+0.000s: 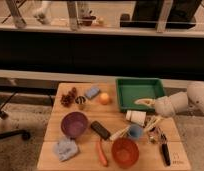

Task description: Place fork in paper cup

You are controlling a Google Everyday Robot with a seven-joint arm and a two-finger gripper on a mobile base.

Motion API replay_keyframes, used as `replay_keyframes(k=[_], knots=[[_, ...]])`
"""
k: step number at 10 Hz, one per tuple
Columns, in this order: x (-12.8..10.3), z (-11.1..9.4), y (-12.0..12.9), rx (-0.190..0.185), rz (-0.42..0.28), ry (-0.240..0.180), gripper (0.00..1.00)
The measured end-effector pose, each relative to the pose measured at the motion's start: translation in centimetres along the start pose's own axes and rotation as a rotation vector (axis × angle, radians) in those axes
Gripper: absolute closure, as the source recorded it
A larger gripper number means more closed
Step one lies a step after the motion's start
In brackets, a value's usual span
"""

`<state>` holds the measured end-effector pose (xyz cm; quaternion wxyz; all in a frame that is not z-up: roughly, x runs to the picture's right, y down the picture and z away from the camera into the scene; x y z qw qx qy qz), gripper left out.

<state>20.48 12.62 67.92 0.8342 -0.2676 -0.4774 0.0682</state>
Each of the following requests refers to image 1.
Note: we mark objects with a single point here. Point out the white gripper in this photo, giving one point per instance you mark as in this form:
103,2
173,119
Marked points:
166,106

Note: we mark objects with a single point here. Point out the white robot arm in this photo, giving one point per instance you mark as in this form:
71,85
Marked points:
192,97

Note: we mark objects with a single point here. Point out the white paper cup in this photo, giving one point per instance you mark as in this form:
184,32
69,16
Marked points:
137,117

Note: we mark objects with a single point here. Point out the blue paper cup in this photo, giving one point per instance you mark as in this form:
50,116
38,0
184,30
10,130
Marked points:
135,132

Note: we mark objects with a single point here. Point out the cream plastic fork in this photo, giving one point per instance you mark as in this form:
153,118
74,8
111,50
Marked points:
118,134

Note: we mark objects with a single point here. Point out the cream plastic utensil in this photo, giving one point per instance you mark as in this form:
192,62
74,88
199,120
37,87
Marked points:
152,123

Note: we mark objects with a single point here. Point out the green plastic tray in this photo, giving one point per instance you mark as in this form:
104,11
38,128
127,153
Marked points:
130,90

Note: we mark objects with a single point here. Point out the orange fruit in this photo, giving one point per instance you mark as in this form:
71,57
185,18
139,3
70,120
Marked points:
104,98

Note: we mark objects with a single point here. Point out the orange bowl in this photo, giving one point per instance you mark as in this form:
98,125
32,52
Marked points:
125,152

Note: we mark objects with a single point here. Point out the blue sponge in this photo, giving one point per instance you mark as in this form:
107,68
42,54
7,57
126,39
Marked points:
92,92

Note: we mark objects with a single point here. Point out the black rectangular block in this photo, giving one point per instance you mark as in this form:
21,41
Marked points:
100,130

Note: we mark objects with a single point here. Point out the orange carrot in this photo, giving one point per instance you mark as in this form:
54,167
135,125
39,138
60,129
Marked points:
101,153

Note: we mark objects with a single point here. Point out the black white striped ball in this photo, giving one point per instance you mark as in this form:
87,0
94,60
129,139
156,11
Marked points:
80,101

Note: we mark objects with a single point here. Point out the purple bowl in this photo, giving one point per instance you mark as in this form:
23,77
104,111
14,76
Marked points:
74,124

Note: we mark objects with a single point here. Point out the dark red grapes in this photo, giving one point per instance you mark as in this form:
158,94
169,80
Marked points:
68,99

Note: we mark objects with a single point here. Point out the blue crumpled cloth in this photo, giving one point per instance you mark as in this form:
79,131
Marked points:
65,149

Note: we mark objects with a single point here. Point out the black office chair base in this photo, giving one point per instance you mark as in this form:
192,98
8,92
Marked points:
5,127

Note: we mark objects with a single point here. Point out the black handled can opener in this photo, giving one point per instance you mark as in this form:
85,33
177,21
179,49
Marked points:
164,147

